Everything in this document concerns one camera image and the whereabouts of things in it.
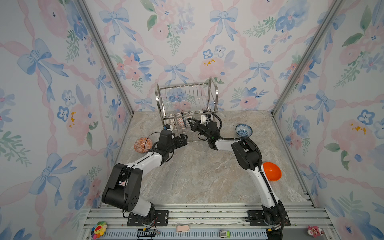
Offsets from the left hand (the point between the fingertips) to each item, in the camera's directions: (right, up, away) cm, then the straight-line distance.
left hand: (182, 137), depth 91 cm
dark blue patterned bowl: (-2, +9, +7) cm, 12 cm away
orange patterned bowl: (-27, -6, +9) cm, 29 cm away
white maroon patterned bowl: (-8, +9, +7) cm, 14 cm away
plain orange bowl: (+52, -20, -6) cm, 56 cm away
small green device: (+21, -42, -23) cm, 52 cm away
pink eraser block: (+2, -42, -20) cm, 47 cm away
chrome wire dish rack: (-6, +26, +32) cm, 41 cm away
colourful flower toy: (-37, -42, -21) cm, 60 cm away
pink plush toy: (+62, -41, -23) cm, 78 cm away
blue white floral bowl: (+43, +4, +16) cm, 46 cm away
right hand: (+3, +12, +7) cm, 14 cm away
